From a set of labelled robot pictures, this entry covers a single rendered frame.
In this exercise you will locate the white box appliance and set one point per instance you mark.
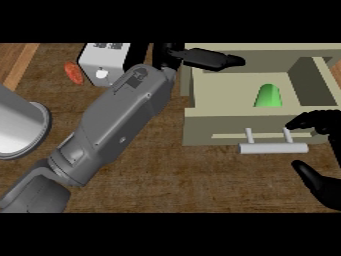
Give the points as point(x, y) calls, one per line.
point(101, 63)

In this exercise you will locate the red round can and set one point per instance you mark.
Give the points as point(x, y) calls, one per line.
point(73, 73)

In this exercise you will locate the large grey cylinder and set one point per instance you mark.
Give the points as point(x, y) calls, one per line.
point(5, 120)

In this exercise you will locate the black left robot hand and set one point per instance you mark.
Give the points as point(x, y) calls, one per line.
point(209, 58)

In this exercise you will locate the beige open drawer box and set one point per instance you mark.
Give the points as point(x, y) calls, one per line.
point(233, 93)

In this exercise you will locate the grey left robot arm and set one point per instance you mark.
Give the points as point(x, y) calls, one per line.
point(114, 120)

